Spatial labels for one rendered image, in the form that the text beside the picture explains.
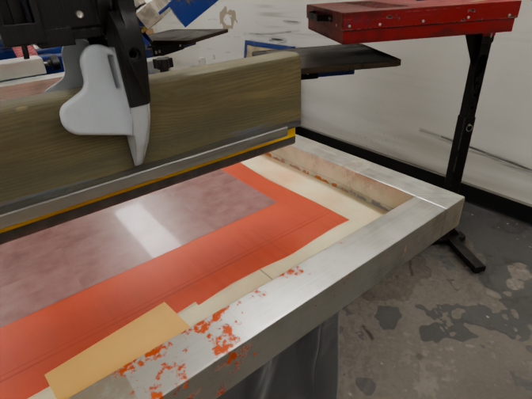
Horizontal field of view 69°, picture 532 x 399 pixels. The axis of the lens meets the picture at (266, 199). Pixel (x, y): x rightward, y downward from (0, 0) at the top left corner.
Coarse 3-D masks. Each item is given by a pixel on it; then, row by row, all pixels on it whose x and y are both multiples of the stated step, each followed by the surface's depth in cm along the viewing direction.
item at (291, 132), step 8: (288, 136) 43; (264, 144) 41; (240, 152) 39; (216, 160) 38; (192, 168) 37; (168, 176) 35; (144, 184) 34; (120, 192) 33; (96, 200) 32; (72, 208) 31; (40, 216) 30; (48, 216) 30; (24, 224) 29; (0, 232) 28
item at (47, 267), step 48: (48, 240) 45; (96, 240) 45; (0, 288) 38; (48, 288) 38; (96, 288) 38; (144, 288) 37; (0, 336) 33; (48, 336) 33; (96, 336) 32; (0, 384) 29; (48, 384) 29
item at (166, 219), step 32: (160, 192) 54; (192, 192) 54; (224, 192) 53; (256, 192) 53; (288, 192) 52; (128, 224) 47; (160, 224) 47; (192, 224) 47; (224, 224) 46; (256, 224) 46; (288, 224) 46; (320, 224) 45; (160, 256) 41; (192, 256) 41; (224, 256) 41; (256, 256) 41; (192, 288) 37
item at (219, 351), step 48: (384, 192) 46; (432, 192) 43; (384, 240) 36; (432, 240) 41; (288, 288) 31; (336, 288) 32; (192, 336) 28; (240, 336) 27; (288, 336) 30; (96, 384) 25; (144, 384) 24; (192, 384) 25
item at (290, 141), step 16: (272, 144) 42; (288, 144) 43; (224, 160) 38; (240, 160) 40; (176, 176) 36; (192, 176) 37; (128, 192) 33; (144, 192) 34; (80, 208) 31; (96, 208) 32; (32, 224) 30; (48, 224) 30; (0, 240) 29
